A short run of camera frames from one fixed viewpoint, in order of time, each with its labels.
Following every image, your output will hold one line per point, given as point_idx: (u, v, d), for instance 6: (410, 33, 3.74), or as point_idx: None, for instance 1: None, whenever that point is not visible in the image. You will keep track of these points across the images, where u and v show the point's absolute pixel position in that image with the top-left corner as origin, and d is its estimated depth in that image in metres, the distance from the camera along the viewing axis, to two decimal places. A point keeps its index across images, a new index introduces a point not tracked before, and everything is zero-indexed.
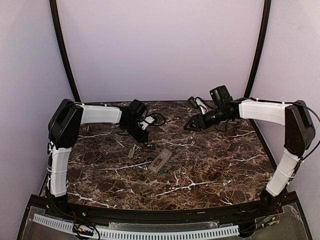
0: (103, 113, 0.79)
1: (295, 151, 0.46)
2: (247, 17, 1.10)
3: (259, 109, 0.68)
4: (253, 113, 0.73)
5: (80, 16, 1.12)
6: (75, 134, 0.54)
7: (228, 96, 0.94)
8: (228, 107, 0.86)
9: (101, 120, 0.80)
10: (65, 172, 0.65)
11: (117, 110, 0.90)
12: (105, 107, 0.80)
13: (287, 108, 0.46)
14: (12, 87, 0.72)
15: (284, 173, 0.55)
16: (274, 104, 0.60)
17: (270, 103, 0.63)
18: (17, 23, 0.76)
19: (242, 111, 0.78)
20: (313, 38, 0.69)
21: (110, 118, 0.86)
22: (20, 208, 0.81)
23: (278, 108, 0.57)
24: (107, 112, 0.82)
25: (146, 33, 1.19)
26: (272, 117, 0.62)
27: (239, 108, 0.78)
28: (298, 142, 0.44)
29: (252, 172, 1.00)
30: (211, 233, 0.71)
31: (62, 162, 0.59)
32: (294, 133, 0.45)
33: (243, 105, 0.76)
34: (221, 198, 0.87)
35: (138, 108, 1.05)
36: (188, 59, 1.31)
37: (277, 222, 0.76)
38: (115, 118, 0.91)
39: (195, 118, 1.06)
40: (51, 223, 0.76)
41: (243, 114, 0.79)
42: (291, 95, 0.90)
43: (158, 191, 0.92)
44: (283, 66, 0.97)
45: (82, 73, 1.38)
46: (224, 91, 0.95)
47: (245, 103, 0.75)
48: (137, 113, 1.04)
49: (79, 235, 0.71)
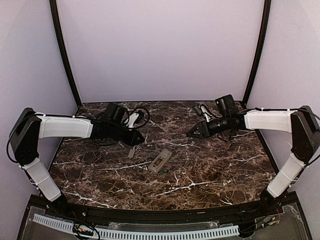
0: (69, 127, 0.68)
1: (303, 157, 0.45)
2: (247, 17, 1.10)
3: (264, 118, 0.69)
4: (258, 123, 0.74)
5: (80, 16, 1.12)
6: (34, 149, 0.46)
7: (234, 106, 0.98)
8: (233, 120, 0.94)
9: (65, 136, 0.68)
10: (49, 178, 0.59)
11: (87, 123, 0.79)
12: (71, 121, 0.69)
13: (292, 115, 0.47)
14: (12, 87, 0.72)
15: (288, 175, 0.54)
16: (279, 112, 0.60)
17: (275, 111, 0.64)
18: (16, 23, 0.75)
19: (248, 121, 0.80)
20: (313, 39, 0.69)
21: (78, 132, 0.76)
22: (20, 208, 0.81)
23: (282, 116, 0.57)
24: (73, 126, 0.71)
25: (146, 32, 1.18)
26: (277, 124, 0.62)
27: (244, 118, 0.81)
28: (306, 147, 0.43)
29: (252, 172, 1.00)
30: (211, 232, 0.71)
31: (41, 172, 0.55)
32: (302, 138, 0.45)
33: (248, 116, 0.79)
34: (221, 198, 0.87)
35: (111, 114, 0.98)
36: (188, 59, 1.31)
37: (277, 222, 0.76)
38: (84, 132, 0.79)
39: (200, 126, 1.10)
40: (51, 223, 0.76)
41: (248, 124, 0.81)
42: (291, 95, 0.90)
43: (158, 191, 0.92)
44: (283, 65, 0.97)
45: (82, 73, 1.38)
46: (231, 100, 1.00)
47: (250, 114, 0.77)
48: (112, 119, 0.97)
49: (79, 235, 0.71)
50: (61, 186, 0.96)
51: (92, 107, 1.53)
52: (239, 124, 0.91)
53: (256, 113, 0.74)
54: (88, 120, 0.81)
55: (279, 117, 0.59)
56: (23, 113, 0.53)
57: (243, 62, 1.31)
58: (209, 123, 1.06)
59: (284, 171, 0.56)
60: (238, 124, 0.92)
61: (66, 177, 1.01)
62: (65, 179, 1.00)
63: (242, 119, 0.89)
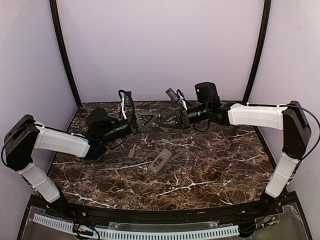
0: (65, 142, 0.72)
1: (295, 155, 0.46)
2: (247, 17, 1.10)
3: (251, 115, 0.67)
4: (246, 121, 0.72)
5: (79, 16, 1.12)
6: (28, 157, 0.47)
7: (216, 99, 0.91)
8: (217, 113, 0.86)
9: (58, 150, 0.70)
10: (47, 181, 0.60)
11: (81, 141, 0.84)
12: (68, 136, 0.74)
13: (284, 113, 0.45)
14: (11, 87, 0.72)
15: (283, 174, 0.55)
16: (267, 108, 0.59)
17: (263, 107, 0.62)
18: (16, 23, 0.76)
19: (232, 117, 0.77)
20: (313, 39, 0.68)
21: (72, 149, 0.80)
22: (20, 208, 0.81)
23: (272, 113, 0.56)
24: (69, 142, 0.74)
25: (145, 33, 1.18)
26: (266, 120, 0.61)
27: (228, 114, 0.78)
28: (298, 146, 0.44)
29: (252, 171, 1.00)
30: (211, 233, 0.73)
31: (38, 176, 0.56)
32: (291, 136, 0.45)
33: (232, 111, 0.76)
34: (221, 198, 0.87)
35: (93, 130, 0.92)
36: (189, 60, 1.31)
37: (276, 222, 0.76)
38: (79, 150, 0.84)
39: (179, 115, 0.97)
40: (51, 223, 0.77)
41: (233, 121, 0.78)
42: (291, 95, 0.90)
43: (158, 191, 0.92)
44: (283, 65, 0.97)
45: (82, 73, 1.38)
46: (214, 91, 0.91)
47: (236, 110, 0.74)
48: (96, 133, 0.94)
49: (79, 235, 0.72)
50: (61, 187, 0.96)
51: (92, 107, 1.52)
52: (221, 120, 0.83)
53: (243, 109, 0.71)
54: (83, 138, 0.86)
55: (269, 114, 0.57)
56: (22, 119, 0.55)
57: (243, 62, 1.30)
58: (189, 111, 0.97)
59: (278, 171, 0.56)
60: (221, 119, 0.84)
61: (66, 177, 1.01)
62: (65, 179, 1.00)
63: (226, 115, 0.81)
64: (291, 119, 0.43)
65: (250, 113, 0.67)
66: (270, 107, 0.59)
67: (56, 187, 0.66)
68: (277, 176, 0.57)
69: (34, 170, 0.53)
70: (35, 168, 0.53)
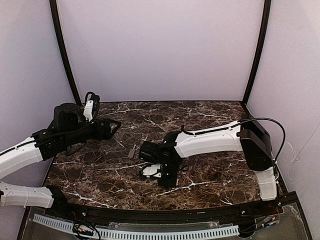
0: (15, 159, 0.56)
1: (261, 168, 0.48)
2: (246, 17, 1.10)
3: (204, 142, 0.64)
4: (201, 149, 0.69)
5: (79, 17, 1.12)
6: None
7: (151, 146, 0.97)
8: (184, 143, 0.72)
9: (18, 167, 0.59)
10: (29, 198, 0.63)
11: (29, 149, 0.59)
12: (15, 152, 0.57)
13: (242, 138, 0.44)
14: (11, 87, 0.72)
15: (264, 181, 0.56)
16: (220, 134, 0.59)
17: (212, 134, 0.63)
18: (16, 23, 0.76)
19: (181, 152, 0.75)
20: (312, 39, 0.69)
21: (32, 158, 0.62)
22: (20, 208, 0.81)
23: (227, 138, 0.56)
24: (21, 157, 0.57)
25: (145, 33, 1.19)
26: (220, 146, 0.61)
27: (177, 150, 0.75)
28: (263, 161, 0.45)
29: (252, 172, 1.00)
30: (211, 233, 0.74)
31: (19, 197, 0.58)
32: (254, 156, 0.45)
33: (181, 145, 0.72)
34: (221, 198, 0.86)
35: (59, 122, 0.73)
36: (189, 60, 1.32)
37: (276, 222, 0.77)
38: (35, 157, 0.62)
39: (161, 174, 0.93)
40: (51, 223, 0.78)
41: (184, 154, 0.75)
42: (290, 96, 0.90)
43: (158, 191, 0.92)
44: (283, 65, 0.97)
45: (82, 73, 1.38)
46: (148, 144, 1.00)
47: (183, 144, 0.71)
48: (62, 126, 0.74)
49: (79, 235, 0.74)
50: (61, 187, 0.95)
51: None
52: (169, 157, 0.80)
53: (189, 141, 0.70)
54: (33, 142, 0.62)
55: (224, 140, 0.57)
56: None
57: (243, 62, 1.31)
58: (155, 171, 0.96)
59: (260, 180, 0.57)
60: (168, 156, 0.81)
61: (66, 177, 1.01)
62: (65, 179, 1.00)
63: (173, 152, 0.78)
64: (252, 143, 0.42)
65: (200, 141, 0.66)
66: (222, 130, 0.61)
67: (45, 194, 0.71)
68: (262, 185, 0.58)
69: (10, 196, 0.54)
70: (9, 195, 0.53)
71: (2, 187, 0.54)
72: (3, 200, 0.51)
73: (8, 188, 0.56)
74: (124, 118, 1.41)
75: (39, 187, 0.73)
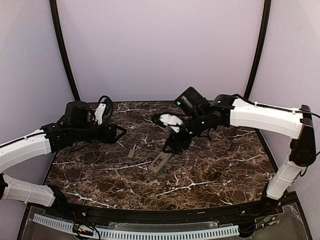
0: (25, 149, 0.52)
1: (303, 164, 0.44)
2: (246, 17, 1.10)
3: (256, 117, 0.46)
4: (245, 123, 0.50)
5: (79, 17, 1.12)
6: None
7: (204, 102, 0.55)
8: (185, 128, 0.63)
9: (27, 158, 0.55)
10: (32, 193, 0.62)
11: (38, 140, 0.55)
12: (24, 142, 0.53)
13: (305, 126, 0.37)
14: (11, 87, 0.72)
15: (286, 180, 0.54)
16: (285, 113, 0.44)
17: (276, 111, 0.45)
18: (16, 23, 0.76)
19: (231, 121, 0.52)
20: (313, 39, 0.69)
21: (42, 150, 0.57)
22: (20, 208, 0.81)
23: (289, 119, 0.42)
24: (30, 148, 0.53)
25: (145, 33, 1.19)
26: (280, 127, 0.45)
27: (228, 116, 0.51)
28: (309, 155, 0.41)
29: (252, 172, 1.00)
30: (211, 232, 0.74)
31: (21, 192, 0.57)
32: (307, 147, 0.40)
33: (234, 113, 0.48)
34: (221, 198, 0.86)
35: (70, 116, 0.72)
36: (189, 60, 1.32)
37: (276, 222, 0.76)
38: (44, 149, 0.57)
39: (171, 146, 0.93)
40: (51, 223, 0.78)
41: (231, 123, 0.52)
42: (290, 96, 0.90)
43: (158, 191, 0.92)
44: (283, 65, 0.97)
45: (82, 73, 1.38)
46: (197, 93, 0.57)
47: (240, 111, 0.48)
48: (72, 121, 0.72)
49: (79, 235, 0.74)
50: (61, 187, 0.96)
51: None
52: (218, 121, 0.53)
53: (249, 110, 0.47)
54: (44, 134, 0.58)
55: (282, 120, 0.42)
56: None
57: (243, 62, 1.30)
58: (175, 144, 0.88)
59: (280, 176, 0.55)
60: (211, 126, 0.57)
61: (66, 177, 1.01)
62: (65, 179, 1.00)
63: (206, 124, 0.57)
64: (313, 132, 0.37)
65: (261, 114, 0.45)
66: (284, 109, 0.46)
67: (46, 191, 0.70)
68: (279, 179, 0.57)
69: (13, 189, 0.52)
70: (12, 189, 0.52)
71: (6, 179, 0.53)
72: (7, 192, 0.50)
73: (11, 181, 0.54)
74: (124, 118, 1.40)
75: (41, 185, 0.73)
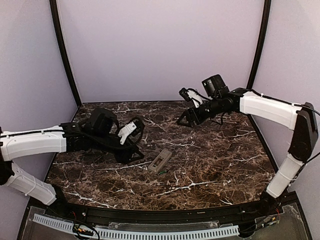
0: (40, 143, 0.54)
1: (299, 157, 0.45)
2: (246, 17, 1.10)
3: (260, 106, 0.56)
4: (254, 111, 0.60)
5: (79, 17, 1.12)
6: None
7: (223, 87, 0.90)
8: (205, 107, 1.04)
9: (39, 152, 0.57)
10: (35, 187, 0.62)
11: (55, 137, 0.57)
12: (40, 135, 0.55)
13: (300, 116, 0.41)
14: (11, 87, 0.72)
15: (288, 176, 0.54)
16: (283, 104, 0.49)
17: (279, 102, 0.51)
18: (16, 23, 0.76)
19: (242, 107, 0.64)
20: (312, 39, 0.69)
21: (54, 147, 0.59)
22: (20, 208, 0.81)
23: (285, 110, 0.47)
24: (44, 142, 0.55)
25: (144, 33, 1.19)
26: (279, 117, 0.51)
27: (240, 102, 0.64)
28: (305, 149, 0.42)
29: (252, 171, 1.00)
30: (211, 232, 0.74)
31: (25, 184, 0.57)
32: (301, 139, 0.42)
33: (244, 99, 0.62)
34: (221, 198, 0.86)
35: (94, 121, 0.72)
36: (189, 60, 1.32)
37: (276, 222, 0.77)
38: (59, 147, 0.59)
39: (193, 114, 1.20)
40: (51, 223, 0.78)
41: (243, 109, 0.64)
42: (290, 96, 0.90)
43: (158, 191, 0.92)
44: (283, 65, 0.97)
45: (82, 73, 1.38)
46: (219, 81, 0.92)
47: (248, 98, 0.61)
48: (95, 126, 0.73)
49: (79, 235, 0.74)
50: (61, 187, 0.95)
51: (92, 107, 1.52)
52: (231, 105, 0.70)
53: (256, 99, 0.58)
54: (61, 132, 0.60)
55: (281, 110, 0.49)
56: None
57: (243, 61, 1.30)
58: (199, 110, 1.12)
59: (283, 172, 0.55)
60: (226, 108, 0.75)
61: (66, 177, 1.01)
62: (65, 179, 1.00)
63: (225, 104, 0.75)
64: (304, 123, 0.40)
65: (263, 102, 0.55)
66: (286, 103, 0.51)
67: (50, 191, 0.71)
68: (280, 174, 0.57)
69: (17, 179, 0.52)
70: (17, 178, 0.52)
71: (14, 168, 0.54)
72: (11, 180, 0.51)
73: (18, 171, 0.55)
74: (124, 118, 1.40)
75: (46, 183, 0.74)
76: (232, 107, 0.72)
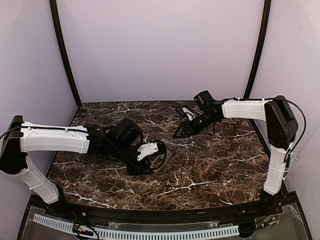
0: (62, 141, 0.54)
1: (278, 144, 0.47)
2: (246, 17, 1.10)
3: (239, 106, 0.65)
4: (235, 112, 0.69)
5: (79, 17, 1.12)
6: None
7: (211, 100, 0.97)
8: (198, 120, 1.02)
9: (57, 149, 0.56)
10: (43, 185, 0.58)
11: (79, 138, 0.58)
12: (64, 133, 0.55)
13: (266, 105, 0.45)
14: (11, 87, 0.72)
15: (277, 169, 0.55)
16: (254, 101, 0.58)
17: (251, 101, 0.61)
18: (16, 23, 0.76)
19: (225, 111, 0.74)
20: (313, 39, 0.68)
21: (73, 147, 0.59)
22: (20, 208, 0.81)
23: (258, 105, 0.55)
24: (66, 142, 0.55)
25: (144, 34, 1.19)
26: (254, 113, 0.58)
27: (222, 108, 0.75)
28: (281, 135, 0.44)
29: (252, 171, 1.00)
30: (211, 232, 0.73)
31: (34, 180, 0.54)
32: (274, 126, 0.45)
33: (225, 105, 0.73)
34: (221, 198, 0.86)
35: (121, 129, 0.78)
36: (189, 60, 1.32)
37: (276, 222, 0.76)
38: (80, 147, 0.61)
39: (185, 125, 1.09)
40: (51, 223, 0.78)
41: (226, 114, 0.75)
42: (290, 96, 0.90)
43: (158, 191, 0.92)
44: (283, 65, 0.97)
45: (82, 73, 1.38)
46: (208, 95, 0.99)
47: (227, 103, 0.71)
48: (120, 135, 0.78)
49: (79, 235, 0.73)
50: (61, 187, 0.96)
51: (92, 107, 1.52)
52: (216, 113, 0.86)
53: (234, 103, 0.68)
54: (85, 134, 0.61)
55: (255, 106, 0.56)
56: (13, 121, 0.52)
57: (243, 61, 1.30)
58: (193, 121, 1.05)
59: (272, 166, 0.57)
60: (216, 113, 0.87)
61: (66, 177, 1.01)
62: (65, 179, 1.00)
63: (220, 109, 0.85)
64: (271, 110, 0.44)
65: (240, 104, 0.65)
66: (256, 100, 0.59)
67: (54, 190, 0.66)
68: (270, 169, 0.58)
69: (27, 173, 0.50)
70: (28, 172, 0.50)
71: (29, 160, 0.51)
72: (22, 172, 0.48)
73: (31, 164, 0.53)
74: (124, 118, 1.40)
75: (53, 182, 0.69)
76: (217, 115, 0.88)
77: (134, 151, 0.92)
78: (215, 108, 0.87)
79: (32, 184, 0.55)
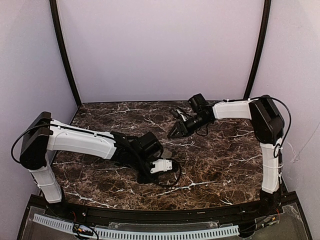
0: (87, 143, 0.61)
1: (264, 140, 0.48)
2: (246, 17, 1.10)
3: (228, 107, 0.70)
4: (225, 113, 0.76)
5: (79, 17, 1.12)
6: None
7: (203, 102, 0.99)
8: (192, 120, 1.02)
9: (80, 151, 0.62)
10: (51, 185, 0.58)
11: (107, 143, 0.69)
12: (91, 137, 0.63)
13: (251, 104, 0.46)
14: (11, 87, 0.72)
15: (271, 165, 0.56)
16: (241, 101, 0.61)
17: (239, 100, 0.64)
18: (16, 23, 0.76)
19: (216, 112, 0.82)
20: (313, 39, 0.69)
21: (95, 151, 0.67)
22: (20, 208, 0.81)
23: (243, 104, 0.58)
24: (92, 145, 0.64)
25: (144, 34, 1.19)
26: (241, 112, 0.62)
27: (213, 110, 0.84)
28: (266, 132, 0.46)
29: (252, 172, 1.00)
30: (211, 232, 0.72)
31: (45, 179, 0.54)
32: (259, 124, 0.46)
33: (215, 107, 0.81)
34: (221, 198, 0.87)
35: (144, 142, 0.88)
36: (189, 60, 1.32)
37: (276, 222, 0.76)
38: (105, 152, 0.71)
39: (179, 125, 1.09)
40: (51, 223, 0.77)
41: (217, 114, 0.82)
42: (290, 96, 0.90)
43: (157, 191, 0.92)
44: (283, 65, 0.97)
45: (82, 73, 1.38)
46: (201, 98, 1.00)
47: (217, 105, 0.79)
48: (143, 146, 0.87)
49: (79, 235, 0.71)
50: (61, 186, 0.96)
51: (92, 107, 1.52)
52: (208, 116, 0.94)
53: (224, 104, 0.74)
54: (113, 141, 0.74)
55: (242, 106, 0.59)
56: (38, 116, 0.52)
57: (243, 62, 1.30)
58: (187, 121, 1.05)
59: (266, 163, 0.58)
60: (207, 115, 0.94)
61: (66, 177, 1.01)
62: (65, 179, 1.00)
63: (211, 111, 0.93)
64: (255, 109, 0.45)
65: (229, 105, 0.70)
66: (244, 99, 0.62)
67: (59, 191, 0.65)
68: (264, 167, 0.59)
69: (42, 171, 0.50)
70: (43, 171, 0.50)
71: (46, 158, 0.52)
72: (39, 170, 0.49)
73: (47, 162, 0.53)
74: (124, 118, 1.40)
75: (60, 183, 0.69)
76: (209, 117, 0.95)
77: (149, 163, 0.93)
78: (206, 110, 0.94)
79: (42, 181, 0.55)
